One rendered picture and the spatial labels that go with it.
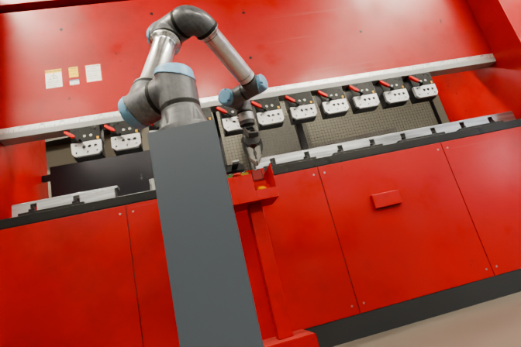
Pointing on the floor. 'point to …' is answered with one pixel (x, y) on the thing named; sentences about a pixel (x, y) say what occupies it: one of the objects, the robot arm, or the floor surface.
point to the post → (301, 136)
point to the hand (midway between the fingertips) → (257, 163)
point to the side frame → (469, 88)
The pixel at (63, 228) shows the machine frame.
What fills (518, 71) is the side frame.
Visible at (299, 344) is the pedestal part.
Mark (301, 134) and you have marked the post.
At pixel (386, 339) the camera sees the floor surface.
